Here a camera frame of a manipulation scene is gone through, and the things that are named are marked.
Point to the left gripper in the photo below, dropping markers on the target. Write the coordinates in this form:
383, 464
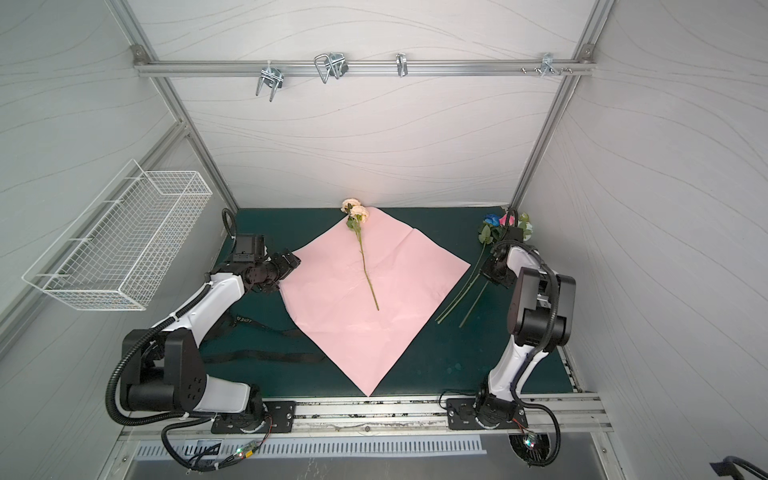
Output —
285, 268

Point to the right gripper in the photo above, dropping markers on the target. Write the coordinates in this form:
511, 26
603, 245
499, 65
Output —
498, 271

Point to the blue fake flower stem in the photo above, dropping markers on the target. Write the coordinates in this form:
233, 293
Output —
491, 230

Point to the pink fake flower stem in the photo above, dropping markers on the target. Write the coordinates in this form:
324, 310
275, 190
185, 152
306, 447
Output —
508, 220

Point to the pink purple wrapping paper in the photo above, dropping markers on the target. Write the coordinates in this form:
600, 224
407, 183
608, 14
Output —
328, 297

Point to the mint fake flower stem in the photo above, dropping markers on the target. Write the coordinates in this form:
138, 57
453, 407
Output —
526, 229

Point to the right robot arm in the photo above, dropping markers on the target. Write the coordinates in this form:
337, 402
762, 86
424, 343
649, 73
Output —
539, 320

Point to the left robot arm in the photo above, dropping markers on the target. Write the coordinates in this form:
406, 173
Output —
161, 374

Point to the green table mat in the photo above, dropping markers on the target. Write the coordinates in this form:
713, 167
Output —
455, 355

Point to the metal U-bolt clamp left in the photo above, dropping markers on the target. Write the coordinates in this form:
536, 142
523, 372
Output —
271, 79

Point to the metal u-bolt clamp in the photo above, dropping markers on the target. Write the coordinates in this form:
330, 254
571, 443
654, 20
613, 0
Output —
331, 65
271, 79

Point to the white vent grille strip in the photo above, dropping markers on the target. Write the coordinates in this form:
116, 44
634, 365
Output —
325, 447

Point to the metal bolt clamp right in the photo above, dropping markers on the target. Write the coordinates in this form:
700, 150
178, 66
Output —
547, 67

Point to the metal U-bolt clamp middle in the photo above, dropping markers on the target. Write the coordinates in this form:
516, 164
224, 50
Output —
331, 65

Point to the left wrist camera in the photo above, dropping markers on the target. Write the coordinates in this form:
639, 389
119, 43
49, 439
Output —
249, 249

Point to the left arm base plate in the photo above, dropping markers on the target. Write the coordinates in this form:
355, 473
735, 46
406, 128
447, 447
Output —
269, 416

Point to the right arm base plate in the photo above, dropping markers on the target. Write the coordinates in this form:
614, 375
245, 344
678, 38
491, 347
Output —
462, 414

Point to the white wire basket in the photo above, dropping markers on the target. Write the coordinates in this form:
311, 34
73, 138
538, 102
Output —
115, 254

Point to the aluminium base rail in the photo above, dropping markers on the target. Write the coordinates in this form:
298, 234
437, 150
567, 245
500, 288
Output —
404, 415

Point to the metal bracket clamp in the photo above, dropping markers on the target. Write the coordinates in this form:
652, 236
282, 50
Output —
401, 65

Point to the aluminium crossbar rail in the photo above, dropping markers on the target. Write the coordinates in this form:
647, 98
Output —
357, 68

